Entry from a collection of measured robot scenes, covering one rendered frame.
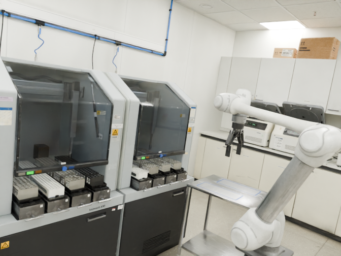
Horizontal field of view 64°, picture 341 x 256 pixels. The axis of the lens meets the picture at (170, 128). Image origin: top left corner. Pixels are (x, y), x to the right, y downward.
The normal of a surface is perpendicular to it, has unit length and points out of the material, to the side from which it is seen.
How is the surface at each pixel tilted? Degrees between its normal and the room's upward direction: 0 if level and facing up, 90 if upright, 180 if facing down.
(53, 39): 90
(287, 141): 90
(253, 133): 90
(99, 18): 90
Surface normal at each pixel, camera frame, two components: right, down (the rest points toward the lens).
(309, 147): -0.70, -0.16
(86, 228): 0.72, 0.20
